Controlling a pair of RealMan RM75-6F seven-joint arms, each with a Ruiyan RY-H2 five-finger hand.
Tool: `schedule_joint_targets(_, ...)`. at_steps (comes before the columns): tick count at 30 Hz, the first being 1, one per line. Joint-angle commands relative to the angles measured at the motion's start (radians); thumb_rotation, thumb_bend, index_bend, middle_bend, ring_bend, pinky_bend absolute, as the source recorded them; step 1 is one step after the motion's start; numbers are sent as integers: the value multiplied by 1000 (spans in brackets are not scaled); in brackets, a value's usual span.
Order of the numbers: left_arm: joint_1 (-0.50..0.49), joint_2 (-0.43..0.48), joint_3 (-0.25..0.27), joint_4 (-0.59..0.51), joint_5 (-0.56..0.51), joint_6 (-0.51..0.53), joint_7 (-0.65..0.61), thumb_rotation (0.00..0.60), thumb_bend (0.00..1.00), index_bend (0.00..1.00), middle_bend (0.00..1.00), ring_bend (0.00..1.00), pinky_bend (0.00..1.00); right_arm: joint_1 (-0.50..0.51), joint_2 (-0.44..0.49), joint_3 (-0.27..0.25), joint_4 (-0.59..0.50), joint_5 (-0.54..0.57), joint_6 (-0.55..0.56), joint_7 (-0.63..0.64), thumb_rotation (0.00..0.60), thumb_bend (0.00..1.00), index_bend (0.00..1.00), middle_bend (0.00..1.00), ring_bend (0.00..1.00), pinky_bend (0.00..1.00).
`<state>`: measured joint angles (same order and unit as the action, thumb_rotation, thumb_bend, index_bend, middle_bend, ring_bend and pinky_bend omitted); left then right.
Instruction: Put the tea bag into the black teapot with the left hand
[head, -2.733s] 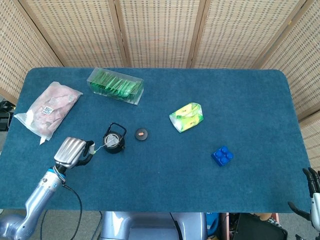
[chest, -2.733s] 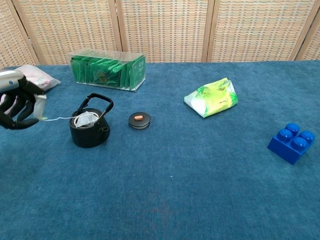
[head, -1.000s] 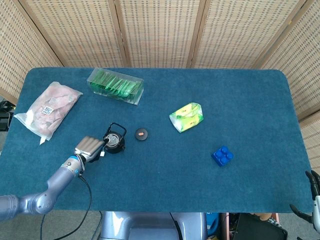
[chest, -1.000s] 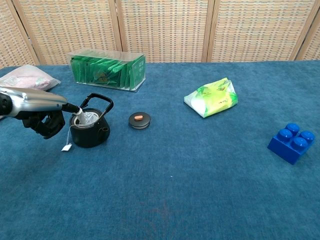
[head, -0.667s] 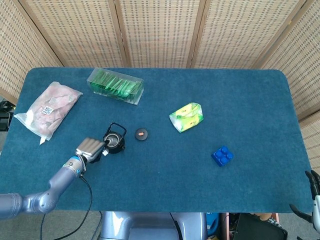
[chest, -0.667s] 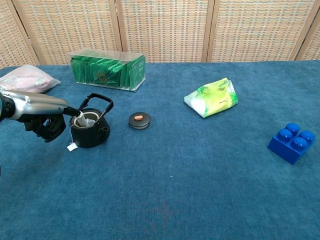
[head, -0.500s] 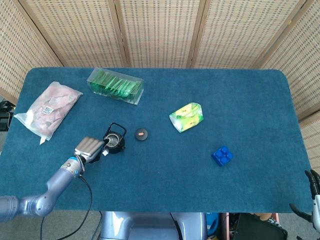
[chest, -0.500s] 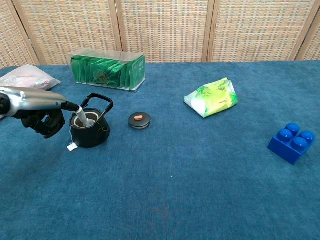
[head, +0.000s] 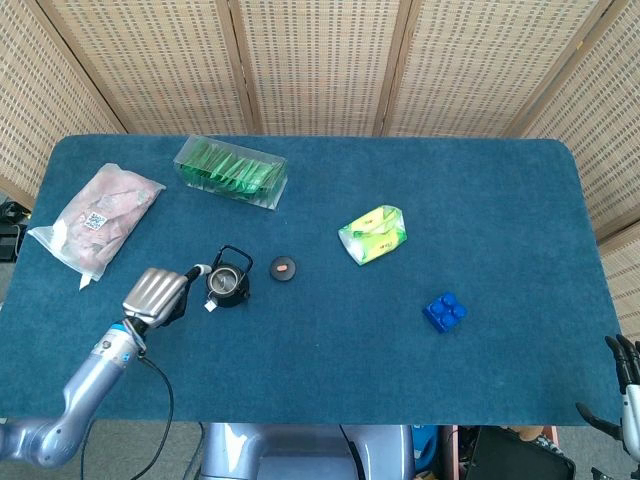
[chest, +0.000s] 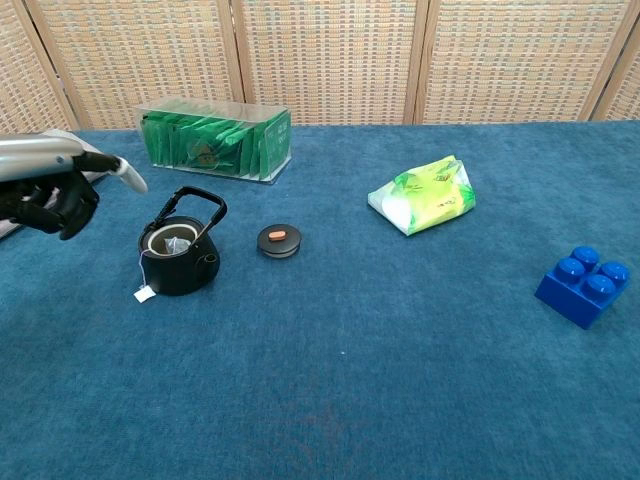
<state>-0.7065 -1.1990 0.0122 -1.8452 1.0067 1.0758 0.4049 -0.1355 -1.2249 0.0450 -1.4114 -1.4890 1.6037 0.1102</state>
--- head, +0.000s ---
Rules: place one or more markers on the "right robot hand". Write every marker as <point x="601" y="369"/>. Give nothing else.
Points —
<point x="629" y="380"/>

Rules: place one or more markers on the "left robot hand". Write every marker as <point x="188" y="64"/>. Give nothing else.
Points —
<point x="152" y="292"/>

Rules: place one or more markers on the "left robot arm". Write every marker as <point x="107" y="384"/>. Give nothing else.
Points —
<point x="85" y="380"/>

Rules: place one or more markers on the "black cast iron teapot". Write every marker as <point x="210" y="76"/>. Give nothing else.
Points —
<point x="230" y="297"/>

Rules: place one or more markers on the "plastic bag of pink packets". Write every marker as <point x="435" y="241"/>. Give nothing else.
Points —
<point x="100" y="220"/>

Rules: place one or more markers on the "black teapot lid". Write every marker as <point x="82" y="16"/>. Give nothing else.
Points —
<point x="283" y="268"/>

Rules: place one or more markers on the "clear box of green packets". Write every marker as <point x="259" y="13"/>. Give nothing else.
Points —
<point x="230" y="172"/>

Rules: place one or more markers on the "black equipment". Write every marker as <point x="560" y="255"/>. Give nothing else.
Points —
<point x="9" y="240"/>

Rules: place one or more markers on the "blue toy building block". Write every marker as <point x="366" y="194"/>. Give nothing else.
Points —
<point x="445" y="315"/>

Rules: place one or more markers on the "blue table cloth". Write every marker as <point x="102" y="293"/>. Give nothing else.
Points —
<point x="350" y="350"/>

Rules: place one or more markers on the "grey robot torso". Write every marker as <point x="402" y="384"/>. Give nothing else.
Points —
<point x="300" y="455"/>

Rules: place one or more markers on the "green yellow tissue pack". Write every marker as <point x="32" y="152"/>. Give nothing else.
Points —
<point x="375" y="237"/>

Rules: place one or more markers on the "woven wooden folding screen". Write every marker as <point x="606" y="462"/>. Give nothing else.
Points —
<point x="320" y="65"/>

